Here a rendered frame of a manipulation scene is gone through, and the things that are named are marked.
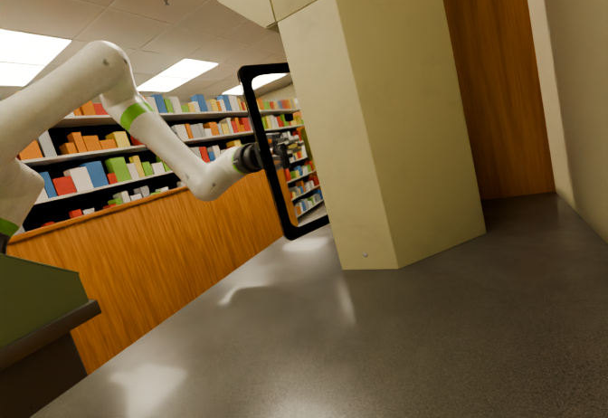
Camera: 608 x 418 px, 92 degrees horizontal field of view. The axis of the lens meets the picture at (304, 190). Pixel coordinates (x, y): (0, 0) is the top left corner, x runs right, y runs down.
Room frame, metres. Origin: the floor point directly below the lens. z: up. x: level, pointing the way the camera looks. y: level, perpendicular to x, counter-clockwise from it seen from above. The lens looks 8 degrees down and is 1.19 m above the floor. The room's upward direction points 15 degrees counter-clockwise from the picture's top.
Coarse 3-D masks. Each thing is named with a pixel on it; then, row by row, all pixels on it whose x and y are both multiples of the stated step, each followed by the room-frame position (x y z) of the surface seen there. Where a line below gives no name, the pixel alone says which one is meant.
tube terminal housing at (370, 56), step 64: (320, 0) 0.50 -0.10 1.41; (384, 0) 0.51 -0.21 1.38; (320, 64) 0.52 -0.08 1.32; (384, 64) 0.50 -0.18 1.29; (448, 64) 0.53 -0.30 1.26; (320, 128) 0.53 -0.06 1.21; (384, 128) 0.50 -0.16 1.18; (448, 128) 0.53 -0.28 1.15; (384, 192) 0.49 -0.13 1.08; (448, 192) 0.52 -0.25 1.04; (384, 256) 0.50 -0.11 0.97
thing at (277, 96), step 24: (288, 72) 0.72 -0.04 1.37; (264, 96) 0.68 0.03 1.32; (288, 96) 0.71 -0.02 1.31; (264, 120) 0.67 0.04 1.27; (288, 120) 0.70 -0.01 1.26; (288, 144) 0.69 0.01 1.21; (264, 168) 0.65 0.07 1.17; (288, 168) 0.68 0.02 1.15; (312, 168) 0.72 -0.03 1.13; (288, 192) 0.67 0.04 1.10; (312, 192) 0.71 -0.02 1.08; (312, 216) 0.70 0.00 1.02; (288, 240) 0.66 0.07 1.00
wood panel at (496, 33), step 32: (448, 0) 0.73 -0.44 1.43; (480, 0) 0.70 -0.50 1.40; (512, 0) 0.67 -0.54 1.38; (480, 32) 0.70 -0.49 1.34; (512, 32) 0.67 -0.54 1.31; (480, 64) 0.71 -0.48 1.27; (512, 64) 0.68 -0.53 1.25; (480, 96) 0.71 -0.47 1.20; (512, 96) 0.68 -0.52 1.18; (480, 128) 0.72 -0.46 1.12; (512, 128) 0.69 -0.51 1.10; (544, 128) 0.66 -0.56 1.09; (480, 160) 0.73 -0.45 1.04; (512, 160) 0.69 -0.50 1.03; (544, 160) 0.66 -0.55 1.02; (480, 192) 0.73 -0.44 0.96; (512, 192) 0.70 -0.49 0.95; (544, 192) 0.67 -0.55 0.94
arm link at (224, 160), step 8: (224, 152) 1.01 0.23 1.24; (232, 152) 0.97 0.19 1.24; (216, 160) 0.98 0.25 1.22; (224, 160) 0.98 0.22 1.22; (232, 160) 0.95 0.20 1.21; (224, 168) 0.96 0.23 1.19; (232, 168) 0.97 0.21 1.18; (232, 176) 0.97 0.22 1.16; (240, 176) 1.00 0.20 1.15; (232, 184) 0.99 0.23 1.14
